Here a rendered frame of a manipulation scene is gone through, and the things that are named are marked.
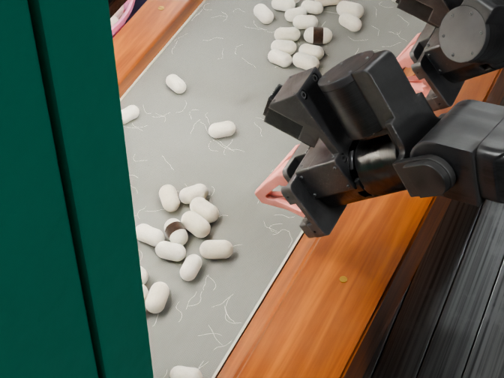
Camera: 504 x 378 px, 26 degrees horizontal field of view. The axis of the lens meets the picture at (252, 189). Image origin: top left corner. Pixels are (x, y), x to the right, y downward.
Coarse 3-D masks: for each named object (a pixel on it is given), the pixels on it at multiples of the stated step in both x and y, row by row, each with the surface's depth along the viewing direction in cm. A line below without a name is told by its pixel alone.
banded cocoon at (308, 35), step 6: (306, 30) 144; (312, 30) 144; (324, 30) 144; (330, 30) 144; (306, 36) 144; (312, 36) 144; (324, 36) 144; (330, 36) 144; (312, 42) 144; (324, 42) 144
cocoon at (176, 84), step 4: (168, 76) 138; (172, 76) 138; (176, 76) 138; (168, 80) 138; (172, 80) 138; (176, 80) 138; (180, 80) 138; (168, 84) 138; (172, 84) 138; (176, 84) 137; (180, 84) 137; (184, 84) 138; (172, 88) 138; (176, 88) 138; (180, 88) 137; (184, 88) 138; (176, 92) 138; (180, 92) 138
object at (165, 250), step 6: (156, 246) 120; (162, 246) 119; (168, 246) 119; (174, 246) 119; (180, 246) 119; (156, 252) 120; (162, 252) 119; (168, 252) 119; (174, 252) 119; (180, 252) 119; (162, 258) 120; (168, 258) 119; (174, 258) 119; (180, 258) 119
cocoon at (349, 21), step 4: (340, 16) 147; (344, 16) 146; (348, 16) 146; (352, 16) 146; (340, 20) 147; (344, 20) 146; (348, 20) 146; (352, 20) 146; (356, 20) 146; (360, 20) 146; (340, 24) 147; (344, 24) 146; (348, 24) 146; (352, 24) 146; (356, 24) 146; (360, 24) 146; (348, 28) 147; (352, 28) 146; (356, 28) 146; (360, 28) 146
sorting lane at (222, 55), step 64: (256, 0) 152; (384, 0) 152; (192, 64) 142; (256, 64) 142; (320, 64) 142; (128, 128) 134; (192, 128) 134; (256, 128) 134; (256, 256) 121; (192, 320) 115
